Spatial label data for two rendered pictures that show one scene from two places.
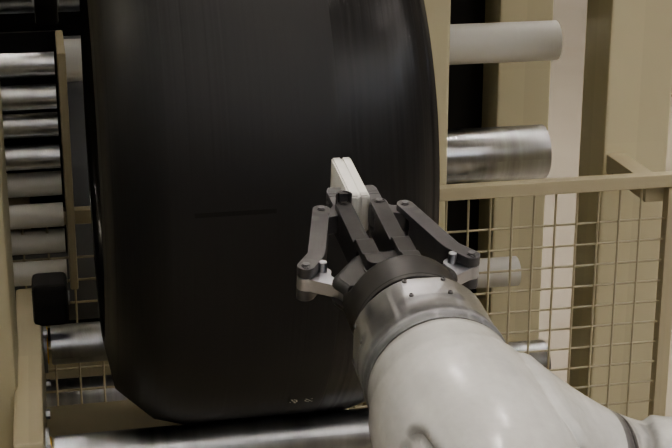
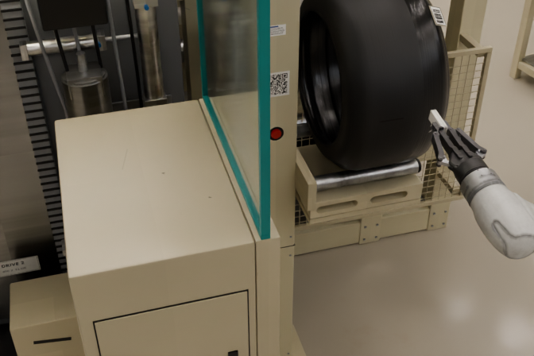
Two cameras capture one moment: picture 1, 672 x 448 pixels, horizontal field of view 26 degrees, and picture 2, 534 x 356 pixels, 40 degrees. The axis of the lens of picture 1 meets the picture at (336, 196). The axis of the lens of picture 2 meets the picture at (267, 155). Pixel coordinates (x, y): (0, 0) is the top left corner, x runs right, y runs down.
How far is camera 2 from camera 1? 0.95 m
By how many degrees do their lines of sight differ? 18
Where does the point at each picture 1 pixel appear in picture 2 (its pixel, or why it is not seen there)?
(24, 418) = (305, 173)
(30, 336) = not seen: hidden behind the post
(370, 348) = (471, 191)
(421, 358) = (493, 199)
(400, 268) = (474, 163)
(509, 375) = (517, 205)
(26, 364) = not seen: hidden behind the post
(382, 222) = (454, 137)
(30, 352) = not seen: hidden behind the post
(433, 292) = (486, 173)
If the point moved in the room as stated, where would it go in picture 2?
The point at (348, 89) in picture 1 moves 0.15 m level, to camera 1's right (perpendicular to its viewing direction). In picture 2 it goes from (427, 79) to (484, 76)
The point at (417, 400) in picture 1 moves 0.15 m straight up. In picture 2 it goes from (495, 212) to (508, 154)
